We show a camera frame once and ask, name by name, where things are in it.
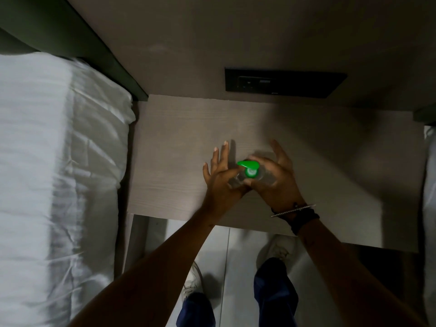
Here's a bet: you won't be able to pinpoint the person's right hand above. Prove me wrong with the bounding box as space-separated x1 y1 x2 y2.
244 139 308 219

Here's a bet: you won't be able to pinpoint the person's left hand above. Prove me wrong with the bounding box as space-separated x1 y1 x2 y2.
203 141 252 220

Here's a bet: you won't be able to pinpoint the clear bottle with green cap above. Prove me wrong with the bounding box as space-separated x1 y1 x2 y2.
228 160 277 190

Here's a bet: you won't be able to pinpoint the person's left forearm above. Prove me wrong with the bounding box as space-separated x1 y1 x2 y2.
68 209 227 327

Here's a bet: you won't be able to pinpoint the person's right forearm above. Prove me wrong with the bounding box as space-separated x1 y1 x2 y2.
296 218 428 327

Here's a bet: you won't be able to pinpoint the silver bangle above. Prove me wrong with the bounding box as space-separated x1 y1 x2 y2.
270 204 317 218

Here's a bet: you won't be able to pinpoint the white shoe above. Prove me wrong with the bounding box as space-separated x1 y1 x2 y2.
256 234 296 270
181 261 204 302

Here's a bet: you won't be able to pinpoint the blue trousers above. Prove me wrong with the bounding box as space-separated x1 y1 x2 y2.
176 257 300 327

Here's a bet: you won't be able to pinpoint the bed with white sheet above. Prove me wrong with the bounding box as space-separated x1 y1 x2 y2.
422 126 436 319
0 52 136 327

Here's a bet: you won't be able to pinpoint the dark green headboard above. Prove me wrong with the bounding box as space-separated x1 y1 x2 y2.
0 0 149 102

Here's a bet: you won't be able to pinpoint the black wrist bracelet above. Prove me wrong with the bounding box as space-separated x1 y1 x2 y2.
271 202 320 236

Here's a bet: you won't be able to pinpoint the black wall socket panel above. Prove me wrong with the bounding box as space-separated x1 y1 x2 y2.
224 67 348 99

